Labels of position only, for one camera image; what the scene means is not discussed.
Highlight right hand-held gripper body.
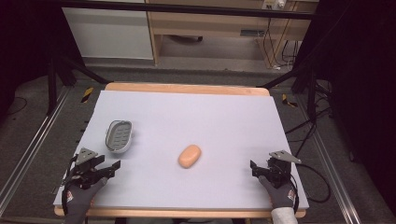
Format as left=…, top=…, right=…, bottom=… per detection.
left=265, top=149, right=303, bottom=189

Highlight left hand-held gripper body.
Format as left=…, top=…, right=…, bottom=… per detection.
left=68, top=147, right=106, bottom=190

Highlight person's right hand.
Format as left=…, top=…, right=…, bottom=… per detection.
left=257, top=175, right=296, bottom=210

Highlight grey and white soap dish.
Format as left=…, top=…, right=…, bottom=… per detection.
left=105, top=119, right=134, bottom=154

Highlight yellow and black floor tape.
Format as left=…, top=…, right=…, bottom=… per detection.
left=281, top=93, right=299, bottom=108
left=80, top=86, right=94, bottom=104

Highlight white table mat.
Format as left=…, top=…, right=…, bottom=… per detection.
left=52, top=90, right=310, bottom=210

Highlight black metal stand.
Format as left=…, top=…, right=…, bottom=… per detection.
left=256, top=66, right=319, bottom=123
left=46, top=54, right=110, bottom=117

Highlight wooden table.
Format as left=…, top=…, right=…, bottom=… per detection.
left=53, top=81, right=308, bottom=219

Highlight white cabinet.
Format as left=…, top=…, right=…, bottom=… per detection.
left=61, top=7, right=154, bottom=61

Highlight wooden desk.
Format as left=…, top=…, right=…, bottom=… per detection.
left=145, top=0, right=319, bottom=68

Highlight white power strip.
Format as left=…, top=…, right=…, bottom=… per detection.
left=262, top=0, right=287, bottom=10

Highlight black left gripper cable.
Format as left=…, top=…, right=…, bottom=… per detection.
left=61, top=154, right=78, bottom=217

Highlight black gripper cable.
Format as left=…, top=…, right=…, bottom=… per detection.
left=290, top=162, right=332, bottom=215
left=61, top=154, right=78, bottom=217

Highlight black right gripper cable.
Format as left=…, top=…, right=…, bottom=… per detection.
left=290, top=162, right=332, bottom=215

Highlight black floor cables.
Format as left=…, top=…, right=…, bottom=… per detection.
left=284, top=79, right=333, bottom=158

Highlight metal floor rail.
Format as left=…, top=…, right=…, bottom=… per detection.
left=294, top=92, right=364, bottom=224
left=0, top=86, right=72, bottom=217

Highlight cables under wooden desk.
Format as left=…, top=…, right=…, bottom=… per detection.
left=262, top=17, right=301, bottom=71

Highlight black horizontal frame bar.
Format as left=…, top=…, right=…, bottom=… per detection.
left=46, top=0, right=315, bottom=21

